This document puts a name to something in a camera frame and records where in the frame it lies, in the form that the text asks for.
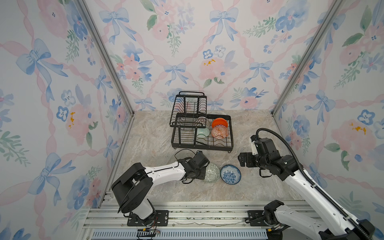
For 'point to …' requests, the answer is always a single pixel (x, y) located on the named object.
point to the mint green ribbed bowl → (202, 132)
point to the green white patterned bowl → (212, 173)
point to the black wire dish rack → (193, 128)
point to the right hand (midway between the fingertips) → (246, 155)
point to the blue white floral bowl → (230, 174)
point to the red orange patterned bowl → (219, 132)
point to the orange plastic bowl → (219, 121)
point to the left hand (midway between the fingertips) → (203, 172)
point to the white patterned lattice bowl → (205, 123)
